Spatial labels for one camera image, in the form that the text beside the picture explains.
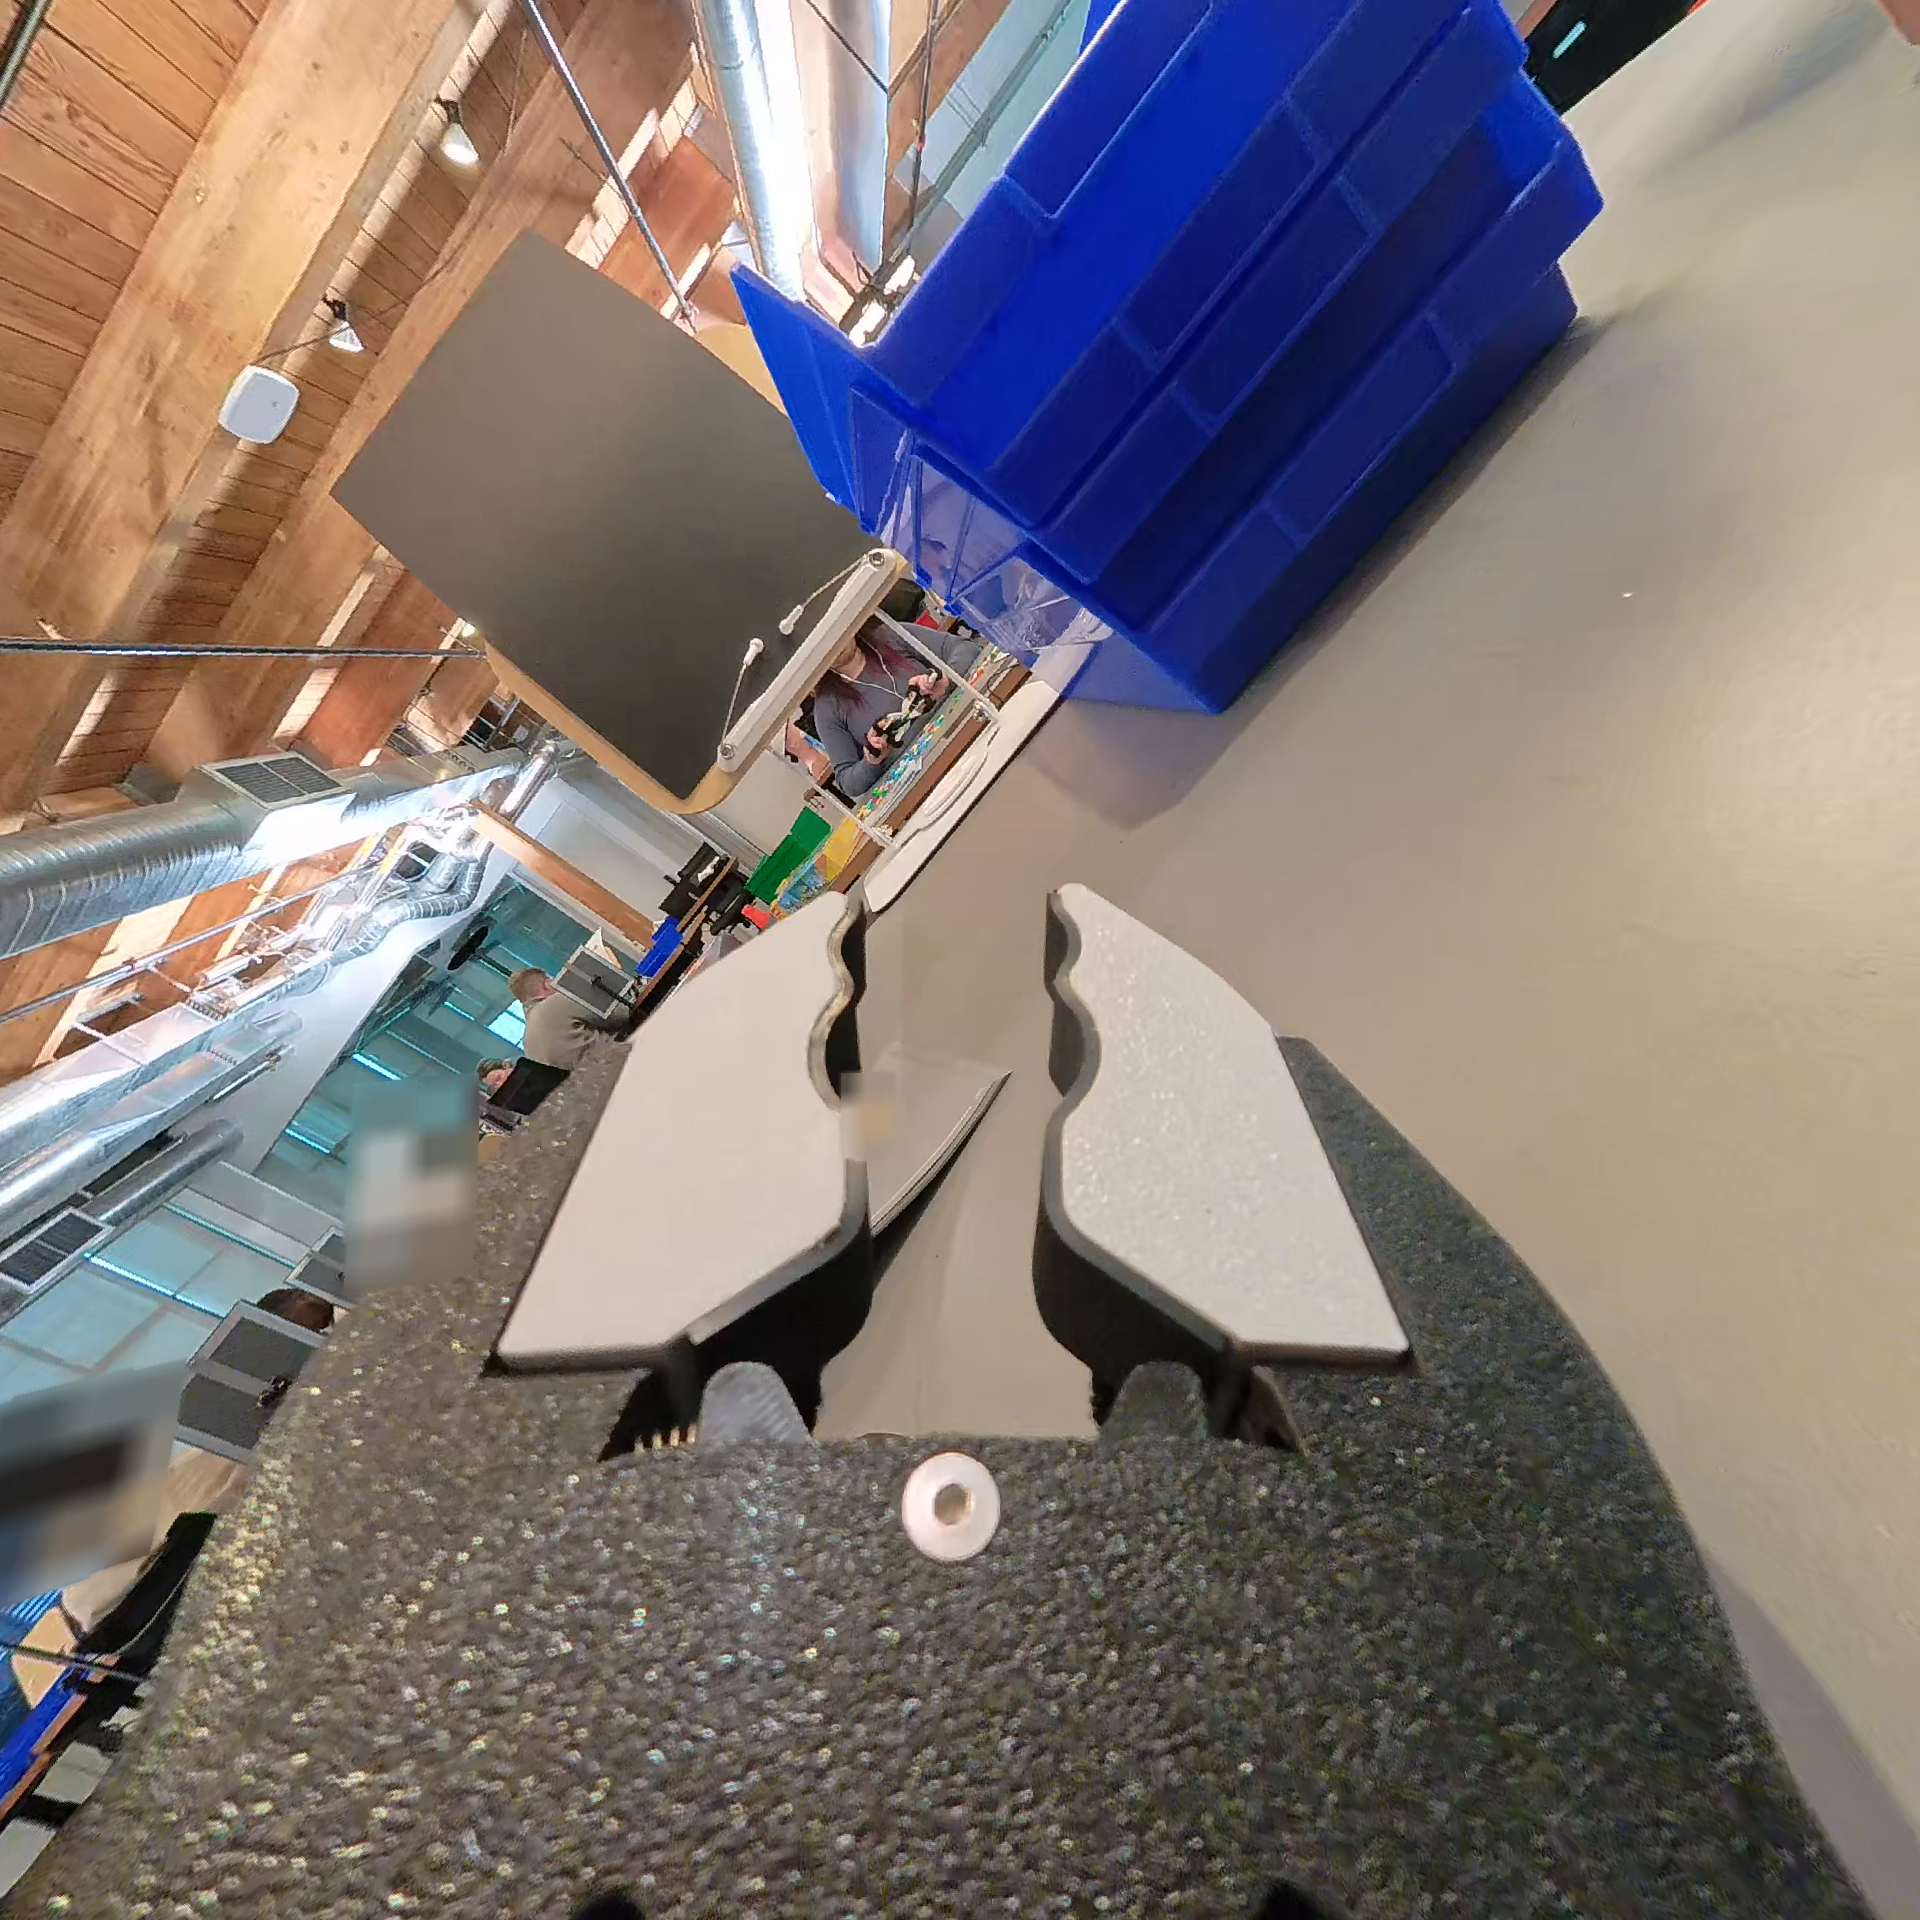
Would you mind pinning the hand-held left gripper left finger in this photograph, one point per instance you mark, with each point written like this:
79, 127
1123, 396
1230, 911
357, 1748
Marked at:
692, 1156

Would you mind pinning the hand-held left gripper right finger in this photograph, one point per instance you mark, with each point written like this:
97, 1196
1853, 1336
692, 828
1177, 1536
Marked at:
1202, 1184

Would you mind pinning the grey instruction booklet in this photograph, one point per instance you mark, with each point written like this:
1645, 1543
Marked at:
939, 1119

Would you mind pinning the small blue bin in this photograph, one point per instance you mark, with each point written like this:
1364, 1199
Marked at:
662, 950

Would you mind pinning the green plastic bin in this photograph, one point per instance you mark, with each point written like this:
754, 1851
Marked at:
793, 855

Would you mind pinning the air vent grille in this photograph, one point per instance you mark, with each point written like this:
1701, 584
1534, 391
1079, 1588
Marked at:
269, 780

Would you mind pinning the silver ceiling pipes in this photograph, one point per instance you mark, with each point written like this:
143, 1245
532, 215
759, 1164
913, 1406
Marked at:
91, 1119

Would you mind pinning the black divider panel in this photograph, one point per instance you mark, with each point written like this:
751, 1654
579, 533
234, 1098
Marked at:
599, 494

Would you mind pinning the steel tie rod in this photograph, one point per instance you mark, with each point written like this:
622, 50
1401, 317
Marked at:
225, 653
610, 149

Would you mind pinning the white access point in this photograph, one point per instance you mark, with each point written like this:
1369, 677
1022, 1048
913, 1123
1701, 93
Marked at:
255, 405

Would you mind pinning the ceiling spotlight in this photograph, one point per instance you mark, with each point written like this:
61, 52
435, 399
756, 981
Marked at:
347, 332
455, 139

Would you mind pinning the black device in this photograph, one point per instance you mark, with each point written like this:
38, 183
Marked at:
1613, 44

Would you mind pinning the white metal bracket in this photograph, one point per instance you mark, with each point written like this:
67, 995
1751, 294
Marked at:
797, 662

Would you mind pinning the large silver spiral duct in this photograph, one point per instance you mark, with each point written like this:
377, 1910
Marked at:
149, 862

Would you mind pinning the corrugated silver duct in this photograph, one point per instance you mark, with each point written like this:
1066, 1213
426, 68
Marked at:
751, 136

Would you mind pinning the smooth silver duct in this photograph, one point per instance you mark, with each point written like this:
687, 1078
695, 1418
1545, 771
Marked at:
850, 119

